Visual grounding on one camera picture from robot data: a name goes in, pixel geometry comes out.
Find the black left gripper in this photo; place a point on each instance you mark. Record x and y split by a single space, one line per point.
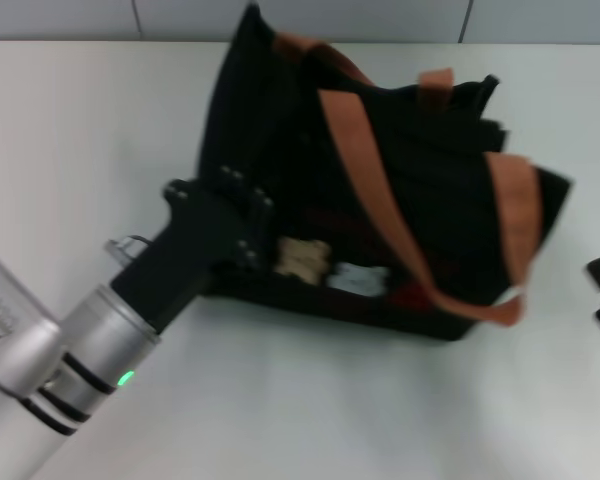
190 245

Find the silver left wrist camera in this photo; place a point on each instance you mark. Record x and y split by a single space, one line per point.
10 320

